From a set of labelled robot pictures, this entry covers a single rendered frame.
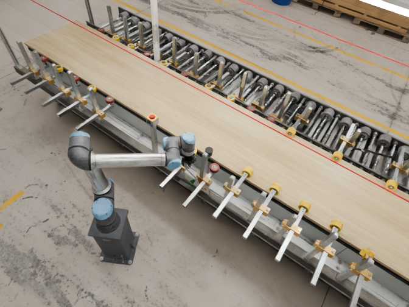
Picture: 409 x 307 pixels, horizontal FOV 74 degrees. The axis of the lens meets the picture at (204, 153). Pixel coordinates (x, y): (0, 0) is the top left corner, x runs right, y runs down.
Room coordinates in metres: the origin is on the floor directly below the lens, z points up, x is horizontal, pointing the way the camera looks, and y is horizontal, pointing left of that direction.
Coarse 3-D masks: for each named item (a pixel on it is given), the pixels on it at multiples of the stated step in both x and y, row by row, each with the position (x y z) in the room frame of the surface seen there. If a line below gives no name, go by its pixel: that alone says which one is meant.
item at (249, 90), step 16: (128, 32) 3.46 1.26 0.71; (240, 64) 2.91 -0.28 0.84; (192, 80) 2.54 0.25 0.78; (224, 80) 2.71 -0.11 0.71; (256, 80) 2.77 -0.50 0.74; (272, 80) 2.68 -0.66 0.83; (304, 96) 2.49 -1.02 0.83; (256, 112) 2.13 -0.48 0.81; (288, 112) 2.35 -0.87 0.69; (336, 112) 2.31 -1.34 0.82; (304, 128) 2.22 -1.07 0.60; (320, 144) 1.80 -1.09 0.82; (368, 144) 2.00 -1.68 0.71; (400, 144) 1.98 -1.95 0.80; (352, 160) 1.65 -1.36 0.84; (384, 160) 1.81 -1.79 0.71; (384, 176) 1.51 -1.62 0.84
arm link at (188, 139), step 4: (188, 132) 1.23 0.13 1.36; (184, 136) 1.19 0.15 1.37; (188, 136) 1.19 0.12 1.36; (192, 136) 1.20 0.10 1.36; (184, 140) 1.16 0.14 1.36; (188, 140) 1.16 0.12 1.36; (192, 140) 1.17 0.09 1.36; (184, 144) 1.15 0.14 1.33; (188, 144) 1.15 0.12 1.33; (192, 144) 1.17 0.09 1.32; (184, 148) 1.15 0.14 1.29; (188, 148) 1.15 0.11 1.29; (192, 148) 1.17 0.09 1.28; (188, 152) 1.15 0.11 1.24
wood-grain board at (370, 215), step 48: (48, 48) 2.59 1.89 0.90; (96, 48) 2.72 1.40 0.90; (144, 96) 2.03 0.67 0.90; (192, 96) 2.13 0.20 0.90; (240, 144) 1.59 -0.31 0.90; (288, 144) 1.67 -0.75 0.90; (288, 192) 1.16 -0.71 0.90; (336, 192) 1.23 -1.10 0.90; (384, 192) 1.29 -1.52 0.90; (384, 240) 0.87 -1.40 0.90
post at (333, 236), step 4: (332, 232) 0.76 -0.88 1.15; (336, 232) 0.75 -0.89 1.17; (328, 236) 0.75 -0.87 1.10; (332, 236) 0.73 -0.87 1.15; (336, 236) 0.72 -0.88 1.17; (324, 240) 0.74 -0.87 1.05; (328, 240) 0.73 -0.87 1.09; (332, 240) 0.72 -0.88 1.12; (320, 244) 0.73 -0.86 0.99; (324, 244) 0.72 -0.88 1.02; (328, 244) 0.72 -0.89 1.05; (308, 252) 0.76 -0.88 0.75; (312, 252) 0.73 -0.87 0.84; (316, 252) 0.72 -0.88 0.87; (308, 256) 0.73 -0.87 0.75; (312, 256) 0.72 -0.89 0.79
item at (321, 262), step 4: (332, 228) 0.88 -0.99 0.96; (336, 228) 0.88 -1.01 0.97; (324, 252) 0.70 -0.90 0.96; (320, 256) 0.67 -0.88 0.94; (324, 256) 0.67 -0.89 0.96; (320, 260) 0.64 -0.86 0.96; (324, 260) 0.64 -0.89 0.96; (320, 264) 0.61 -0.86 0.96; (316, 268) 0.58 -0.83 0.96; (320, 268) 0.59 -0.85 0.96; (316, 272) 0.56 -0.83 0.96; (320, 272) 0.56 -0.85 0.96; (312, 276) 0.54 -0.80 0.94; (316, 276) 0.53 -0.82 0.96; (312, 280) 0.50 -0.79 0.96; (316, 280) 0.51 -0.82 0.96; (312, 284) 0.48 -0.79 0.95
